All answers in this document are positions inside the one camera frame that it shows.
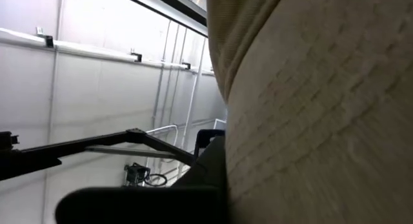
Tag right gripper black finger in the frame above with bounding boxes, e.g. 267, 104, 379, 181
54, 136, 230, 224

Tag beige corduroy baseball cap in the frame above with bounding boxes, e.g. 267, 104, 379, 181
206, 0, 413, 224

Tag grey metal bar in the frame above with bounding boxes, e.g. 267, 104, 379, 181
85, 145, 177, 159

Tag ceiling light fixture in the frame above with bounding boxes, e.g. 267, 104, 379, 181
114, 0, 208, 37

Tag black overhead camera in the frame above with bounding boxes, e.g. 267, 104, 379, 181
124, 163, 152, 187

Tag black camera cable loop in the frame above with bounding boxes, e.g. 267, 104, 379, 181
143, 173, 168, 188

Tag black rig frame beam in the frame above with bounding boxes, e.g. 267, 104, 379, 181
0, 127, 196, 182

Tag black rounded bracket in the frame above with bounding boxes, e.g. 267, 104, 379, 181
194, 128, 226, 156

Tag white wall box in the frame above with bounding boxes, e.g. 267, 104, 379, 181
212, 117, 227, 132

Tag white wall conduit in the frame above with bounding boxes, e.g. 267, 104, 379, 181
180, 37, 207, 150
151, 19, 172, 130

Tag white cable trunking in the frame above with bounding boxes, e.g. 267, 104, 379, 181
0, 26, 216, 77

